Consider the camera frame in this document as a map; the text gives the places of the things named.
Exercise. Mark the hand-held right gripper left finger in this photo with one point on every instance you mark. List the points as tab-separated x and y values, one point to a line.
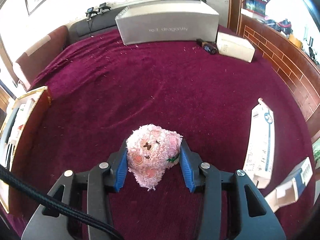
120	172

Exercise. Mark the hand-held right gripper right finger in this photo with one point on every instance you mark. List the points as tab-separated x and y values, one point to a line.
187	172

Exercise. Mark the pink fluffy plush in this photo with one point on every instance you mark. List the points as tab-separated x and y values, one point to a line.
150	152

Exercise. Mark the gold rimmed white tray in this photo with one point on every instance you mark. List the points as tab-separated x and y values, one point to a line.
37	110

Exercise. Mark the long white open carton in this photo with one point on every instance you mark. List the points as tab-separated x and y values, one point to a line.
260	150

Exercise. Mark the blue white open carton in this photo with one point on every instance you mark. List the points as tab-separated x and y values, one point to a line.
297	180

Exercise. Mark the small black box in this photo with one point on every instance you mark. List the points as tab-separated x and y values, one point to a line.
208	47

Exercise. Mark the bamboo picture panel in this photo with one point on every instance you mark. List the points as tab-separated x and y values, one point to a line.
316	155

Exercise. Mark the white cardboard box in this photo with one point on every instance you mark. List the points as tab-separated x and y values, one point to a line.
235	46

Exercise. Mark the brown cushioned chair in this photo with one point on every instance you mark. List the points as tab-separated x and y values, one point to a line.
42	52

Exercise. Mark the wooden panelled counter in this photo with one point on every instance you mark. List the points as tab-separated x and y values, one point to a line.
275	55

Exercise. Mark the large grey shoe box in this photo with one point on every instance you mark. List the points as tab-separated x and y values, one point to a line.
162	22

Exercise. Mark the small black device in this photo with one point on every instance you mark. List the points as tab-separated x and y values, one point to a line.
103	7
90	12

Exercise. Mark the pile of small clutter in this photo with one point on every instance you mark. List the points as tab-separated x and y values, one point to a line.
287	27

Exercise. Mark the colourful printed box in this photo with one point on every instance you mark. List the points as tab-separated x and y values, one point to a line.
257	3

